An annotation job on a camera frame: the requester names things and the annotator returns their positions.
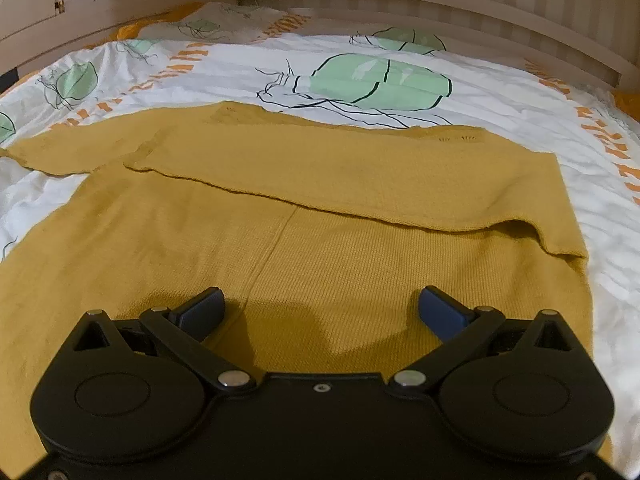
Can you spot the yellow knit sweater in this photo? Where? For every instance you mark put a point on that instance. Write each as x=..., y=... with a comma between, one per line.
x=320, y=185

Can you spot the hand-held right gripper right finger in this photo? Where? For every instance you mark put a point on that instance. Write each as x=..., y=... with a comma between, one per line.
x=440, y=312

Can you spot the white leaf-print duvet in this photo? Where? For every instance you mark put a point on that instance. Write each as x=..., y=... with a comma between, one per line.
x=500, y=105

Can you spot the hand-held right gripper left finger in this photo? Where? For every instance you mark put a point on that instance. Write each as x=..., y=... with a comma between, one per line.
x=202, y=312

